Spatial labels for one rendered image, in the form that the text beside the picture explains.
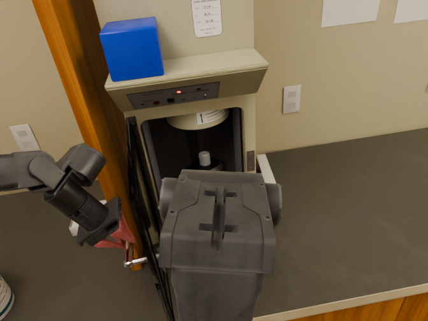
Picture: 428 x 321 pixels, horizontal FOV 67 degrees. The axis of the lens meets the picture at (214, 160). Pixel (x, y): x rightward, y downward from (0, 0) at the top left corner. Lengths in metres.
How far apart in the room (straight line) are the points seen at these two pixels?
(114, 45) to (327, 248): 0.79
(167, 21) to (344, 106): 0.94
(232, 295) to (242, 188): 0.09
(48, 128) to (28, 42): 0.31
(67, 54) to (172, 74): 0.19
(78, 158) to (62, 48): 0.20
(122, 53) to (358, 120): 1.14
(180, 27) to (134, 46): 0.14
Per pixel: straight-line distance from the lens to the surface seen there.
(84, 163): 0.65
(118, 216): 0.64
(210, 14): 0.74
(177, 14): 0.73
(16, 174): 0.59
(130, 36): 0.63
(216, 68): 0.65
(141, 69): 0.64
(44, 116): 1.34
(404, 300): 1.14
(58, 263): 1.14
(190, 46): 0.74
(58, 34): 0.67
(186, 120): 0.84
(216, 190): 0.27
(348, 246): 1.06
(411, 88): 1.62
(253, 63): 0.66
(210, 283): 0.22
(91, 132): 0.73
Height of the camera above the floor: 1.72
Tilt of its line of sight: 35 degrees down
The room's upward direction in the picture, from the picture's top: 6 degrees counter-clockwise
